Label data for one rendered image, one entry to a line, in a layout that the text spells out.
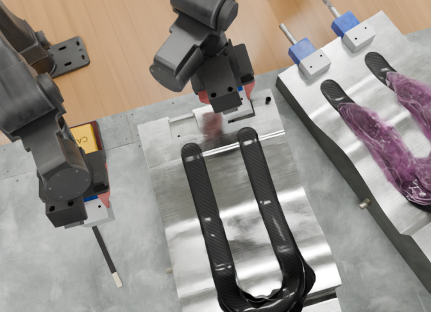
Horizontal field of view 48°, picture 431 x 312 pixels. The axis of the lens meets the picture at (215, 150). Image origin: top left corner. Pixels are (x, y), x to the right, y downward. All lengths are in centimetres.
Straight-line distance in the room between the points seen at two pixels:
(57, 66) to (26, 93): 47
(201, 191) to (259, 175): 11
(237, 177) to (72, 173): 35
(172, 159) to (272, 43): 35
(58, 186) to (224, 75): 28
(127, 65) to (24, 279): 48
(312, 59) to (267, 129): 17
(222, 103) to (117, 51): 44
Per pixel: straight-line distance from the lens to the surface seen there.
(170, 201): 88
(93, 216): 82
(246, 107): 85
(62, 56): 110
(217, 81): 71
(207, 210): 88
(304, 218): 86
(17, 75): 64
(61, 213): 67
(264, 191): 89
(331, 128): 94
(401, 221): 93
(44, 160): 62
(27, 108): 64
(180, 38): 68
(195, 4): 66
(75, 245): 99
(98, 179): 74
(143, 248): 96
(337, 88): 99
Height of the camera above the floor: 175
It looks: 75 degrees down
